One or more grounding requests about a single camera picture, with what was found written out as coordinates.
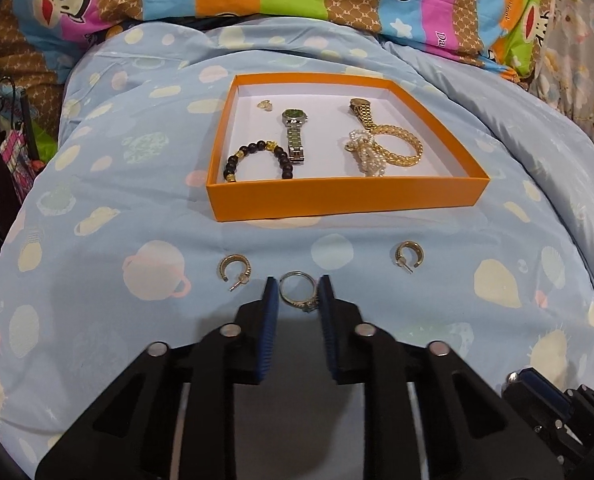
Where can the gold wristwatch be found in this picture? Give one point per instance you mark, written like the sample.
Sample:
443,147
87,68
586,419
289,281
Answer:
359,104

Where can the gold hoop earring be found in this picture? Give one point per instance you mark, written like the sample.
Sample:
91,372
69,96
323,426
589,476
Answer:
237,258
412,252

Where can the gold heart earring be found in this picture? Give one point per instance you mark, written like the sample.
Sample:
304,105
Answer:
264,105

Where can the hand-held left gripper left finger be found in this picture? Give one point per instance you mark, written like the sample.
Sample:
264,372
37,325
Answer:
268,330

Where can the pale floral cloth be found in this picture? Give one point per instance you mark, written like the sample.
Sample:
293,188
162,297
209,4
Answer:
577,60

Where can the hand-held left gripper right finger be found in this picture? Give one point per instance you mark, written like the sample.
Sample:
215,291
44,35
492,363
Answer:
328,330

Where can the silver wristwatch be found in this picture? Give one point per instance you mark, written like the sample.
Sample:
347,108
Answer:
295,135

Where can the pink plaid bag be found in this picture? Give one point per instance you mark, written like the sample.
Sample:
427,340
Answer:
19,160

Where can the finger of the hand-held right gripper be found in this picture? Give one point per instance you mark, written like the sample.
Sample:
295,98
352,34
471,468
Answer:
544,390

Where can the orange cardboard box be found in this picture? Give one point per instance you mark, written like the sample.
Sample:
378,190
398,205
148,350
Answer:
347,197

